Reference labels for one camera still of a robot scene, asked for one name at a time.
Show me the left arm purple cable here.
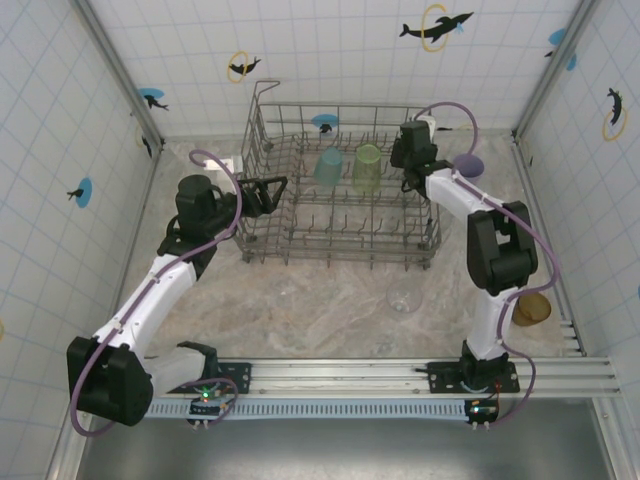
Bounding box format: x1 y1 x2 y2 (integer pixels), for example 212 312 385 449
68 148 246 437

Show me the teal textured plastic cup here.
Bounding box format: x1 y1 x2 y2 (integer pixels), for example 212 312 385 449
313 146 345 187

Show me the slotted cable duct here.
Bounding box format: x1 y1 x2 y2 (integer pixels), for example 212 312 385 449
92 399 474 420

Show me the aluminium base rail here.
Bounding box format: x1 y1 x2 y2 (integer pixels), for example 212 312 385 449
73 355 623 400

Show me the green glass cup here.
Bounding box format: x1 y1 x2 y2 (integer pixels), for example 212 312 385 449
351 143 384 192

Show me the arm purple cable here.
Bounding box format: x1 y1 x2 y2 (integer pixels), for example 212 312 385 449
68 148 246 437
417 101 561 424

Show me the aluminium corner post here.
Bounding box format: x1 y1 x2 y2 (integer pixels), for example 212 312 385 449
69 0 166 154
510 0 602 141

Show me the clear glass cup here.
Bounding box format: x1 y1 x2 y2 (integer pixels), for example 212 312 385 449
385 279 424 316

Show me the grey metal panel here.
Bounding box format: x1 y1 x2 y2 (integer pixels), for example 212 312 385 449
84 417 614 480

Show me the grey wire dish rack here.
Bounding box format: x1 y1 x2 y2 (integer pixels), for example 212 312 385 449
234 78 444 274

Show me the aluminium side rail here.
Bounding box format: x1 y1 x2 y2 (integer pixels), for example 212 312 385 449
512 134 589 357
119 142 166 281

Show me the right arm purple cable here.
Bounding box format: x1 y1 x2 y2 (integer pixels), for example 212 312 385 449
417 101 561 424

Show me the amber textured plastic cup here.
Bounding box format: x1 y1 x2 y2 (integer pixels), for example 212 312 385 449
512 293 553 327

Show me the aluminium frame bar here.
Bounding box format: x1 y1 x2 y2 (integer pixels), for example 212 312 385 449
592 398 635 480
45 397 97 480

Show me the aluminium wall base strip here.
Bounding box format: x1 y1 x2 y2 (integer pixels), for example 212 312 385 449
162 128 516 144

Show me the whale dolphin sticker yellow ring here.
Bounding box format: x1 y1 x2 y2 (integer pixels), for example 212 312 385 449
398 3 475 54

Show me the dolphin sticker blue circle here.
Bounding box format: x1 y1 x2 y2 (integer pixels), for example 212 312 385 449
137 87 170 112
66 177 94 209
543 28 578 72
310 114 340 135

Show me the purple plastic cup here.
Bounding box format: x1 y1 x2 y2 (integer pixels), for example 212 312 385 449
452 153 486 180

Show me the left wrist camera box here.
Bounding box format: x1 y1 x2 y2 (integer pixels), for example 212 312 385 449
203 156 245 175

